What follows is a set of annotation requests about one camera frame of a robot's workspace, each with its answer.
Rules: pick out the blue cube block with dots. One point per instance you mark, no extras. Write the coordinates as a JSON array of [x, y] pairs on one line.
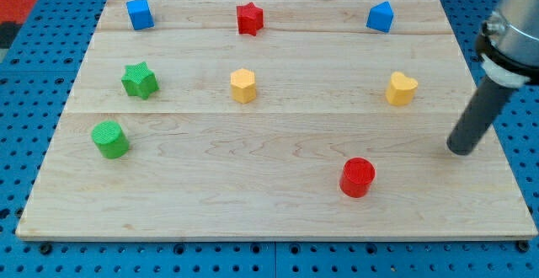
[[140, 14]]

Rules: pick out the red star block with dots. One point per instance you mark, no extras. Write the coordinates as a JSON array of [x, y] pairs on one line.
[[250, 19]]

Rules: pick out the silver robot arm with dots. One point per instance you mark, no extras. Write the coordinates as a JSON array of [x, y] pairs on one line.
[[507, 43]]

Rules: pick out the red cylinder block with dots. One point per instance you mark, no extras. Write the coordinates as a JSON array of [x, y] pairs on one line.
[[357, 176]]

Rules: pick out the yellow heart block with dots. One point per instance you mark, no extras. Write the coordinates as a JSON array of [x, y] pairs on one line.
[[400, 89]]

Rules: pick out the yellow hexagon block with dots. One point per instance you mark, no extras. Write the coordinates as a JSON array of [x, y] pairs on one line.
[[243, 85]]

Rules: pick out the wooden board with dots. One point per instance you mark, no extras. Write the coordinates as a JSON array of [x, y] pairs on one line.
[[204, 167]]

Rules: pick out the green cylinder block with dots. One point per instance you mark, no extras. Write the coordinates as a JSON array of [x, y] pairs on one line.
[[109, 138]]

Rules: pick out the blue pentagon block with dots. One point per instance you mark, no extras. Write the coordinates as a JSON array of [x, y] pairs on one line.
[[380, 17]]

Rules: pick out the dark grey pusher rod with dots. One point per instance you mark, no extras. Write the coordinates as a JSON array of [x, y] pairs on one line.
[[483, 108]]

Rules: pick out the green star block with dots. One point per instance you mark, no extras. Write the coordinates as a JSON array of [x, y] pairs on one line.
[[138, 80]]

